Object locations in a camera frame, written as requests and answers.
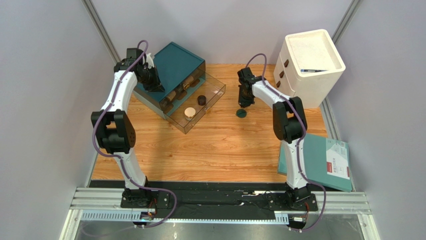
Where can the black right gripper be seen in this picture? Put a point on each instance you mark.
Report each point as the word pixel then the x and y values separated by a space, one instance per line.
pixel 245 96

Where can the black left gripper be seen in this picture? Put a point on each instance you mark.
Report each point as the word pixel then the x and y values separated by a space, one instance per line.
pixel 156 86

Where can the beige tube grey cap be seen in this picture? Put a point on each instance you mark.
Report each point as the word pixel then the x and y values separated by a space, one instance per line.
pixel 188 82

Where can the gold lid glass jar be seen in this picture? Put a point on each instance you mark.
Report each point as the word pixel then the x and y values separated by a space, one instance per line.
pixel 189 113

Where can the dark brown round jar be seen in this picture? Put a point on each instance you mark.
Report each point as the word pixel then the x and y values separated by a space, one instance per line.
pixel 201 100

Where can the beige foundation pump bottle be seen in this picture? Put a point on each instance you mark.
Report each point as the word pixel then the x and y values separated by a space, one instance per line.
pixel 173 95

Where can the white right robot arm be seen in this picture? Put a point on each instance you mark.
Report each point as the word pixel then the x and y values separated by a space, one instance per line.
pixel 288 125

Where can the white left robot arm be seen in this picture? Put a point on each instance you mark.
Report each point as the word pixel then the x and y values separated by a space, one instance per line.
pixel 113 135

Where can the teal drawer organizer box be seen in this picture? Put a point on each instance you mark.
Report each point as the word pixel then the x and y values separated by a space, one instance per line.
pixel 174 64

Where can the white drawer cabinet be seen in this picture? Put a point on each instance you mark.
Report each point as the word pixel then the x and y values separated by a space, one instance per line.
pixel 308 66

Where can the teal flat box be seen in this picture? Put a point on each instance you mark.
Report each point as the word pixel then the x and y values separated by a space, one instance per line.
pixel 322 160

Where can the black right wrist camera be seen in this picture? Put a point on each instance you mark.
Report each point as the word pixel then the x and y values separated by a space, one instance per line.
pixel 245 76

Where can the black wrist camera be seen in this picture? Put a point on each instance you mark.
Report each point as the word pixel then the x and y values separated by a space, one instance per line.
pixel 245 76
pixel 133 53

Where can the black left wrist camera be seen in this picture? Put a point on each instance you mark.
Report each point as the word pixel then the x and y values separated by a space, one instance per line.
pixel 133 53

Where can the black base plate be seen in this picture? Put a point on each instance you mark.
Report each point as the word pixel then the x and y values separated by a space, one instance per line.
pixel 228 201

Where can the aluminium frame rail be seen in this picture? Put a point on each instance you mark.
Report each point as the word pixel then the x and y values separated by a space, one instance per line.
pixel 102 205

